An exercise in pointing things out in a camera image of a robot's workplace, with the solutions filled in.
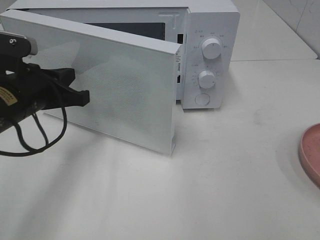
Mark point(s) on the white microwave door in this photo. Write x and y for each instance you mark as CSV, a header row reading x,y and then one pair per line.
x,y
131,79

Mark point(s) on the round white door button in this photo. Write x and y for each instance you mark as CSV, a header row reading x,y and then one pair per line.
x,y
202,99

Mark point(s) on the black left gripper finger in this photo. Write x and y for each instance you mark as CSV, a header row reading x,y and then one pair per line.
x,y
64,76
75,98

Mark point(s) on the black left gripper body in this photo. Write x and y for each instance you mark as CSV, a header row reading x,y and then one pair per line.
x,y
26,86

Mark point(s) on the white microwave oven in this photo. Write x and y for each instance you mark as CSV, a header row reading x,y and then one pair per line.
x,y
154,24

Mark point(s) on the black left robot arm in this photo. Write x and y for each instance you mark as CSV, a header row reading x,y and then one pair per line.
x,y
16,115

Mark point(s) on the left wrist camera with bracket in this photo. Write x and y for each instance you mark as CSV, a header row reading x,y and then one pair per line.
x,y
16,45

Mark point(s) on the pink round plate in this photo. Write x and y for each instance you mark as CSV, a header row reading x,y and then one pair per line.
x,y
309,153

